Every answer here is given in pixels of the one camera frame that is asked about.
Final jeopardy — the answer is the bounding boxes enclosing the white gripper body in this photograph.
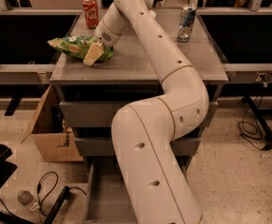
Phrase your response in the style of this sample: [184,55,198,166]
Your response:
[94,20,121,48]

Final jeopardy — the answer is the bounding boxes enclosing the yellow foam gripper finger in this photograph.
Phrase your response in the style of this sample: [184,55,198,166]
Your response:
[83,42,104,66]

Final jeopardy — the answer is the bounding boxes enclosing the green rice chip bag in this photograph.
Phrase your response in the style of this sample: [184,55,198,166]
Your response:
[48,35,113,62]

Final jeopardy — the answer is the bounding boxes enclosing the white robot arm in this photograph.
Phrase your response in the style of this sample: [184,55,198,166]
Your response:
[84,0,209,224]

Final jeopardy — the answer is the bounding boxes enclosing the grey top drawer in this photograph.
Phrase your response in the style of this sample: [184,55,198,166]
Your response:
[60,99,216,130]

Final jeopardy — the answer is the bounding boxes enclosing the grey middle drawer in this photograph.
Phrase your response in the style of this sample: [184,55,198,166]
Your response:
[75,137,201,157]

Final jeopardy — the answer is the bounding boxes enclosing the grey open bottom drawer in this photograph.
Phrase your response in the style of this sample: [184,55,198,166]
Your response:
[83,156,188,224]

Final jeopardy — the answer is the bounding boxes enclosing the red cola can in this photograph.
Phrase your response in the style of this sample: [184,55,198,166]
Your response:
[82,0,99,29]

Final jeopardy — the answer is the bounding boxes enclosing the white ceramic bowl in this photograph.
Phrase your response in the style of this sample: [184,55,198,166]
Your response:
[150,10,156,19]

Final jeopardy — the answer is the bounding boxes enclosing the blue silver energy drink can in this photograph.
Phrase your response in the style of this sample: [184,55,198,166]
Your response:
[177,5,196,42]

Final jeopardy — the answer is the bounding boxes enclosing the brown cardboard box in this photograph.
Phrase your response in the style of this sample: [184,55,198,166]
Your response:
[22,85,83,162]

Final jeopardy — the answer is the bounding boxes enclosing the clear plastic water bottle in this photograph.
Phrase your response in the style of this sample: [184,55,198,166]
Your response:
[17,190,39,212]

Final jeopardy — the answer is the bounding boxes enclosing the black table leg right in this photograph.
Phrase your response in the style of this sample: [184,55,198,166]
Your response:
[242,96,272,151]

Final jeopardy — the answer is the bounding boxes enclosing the black cable on floor right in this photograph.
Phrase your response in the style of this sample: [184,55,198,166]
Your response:
[237,63,272,152]

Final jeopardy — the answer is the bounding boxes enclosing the black cable on floor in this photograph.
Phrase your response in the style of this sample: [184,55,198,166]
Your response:
[237,63,272,152]
[36,170,87,224]

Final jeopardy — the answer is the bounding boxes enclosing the black cable on floor left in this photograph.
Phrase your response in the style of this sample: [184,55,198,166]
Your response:
[36,170,87,224]

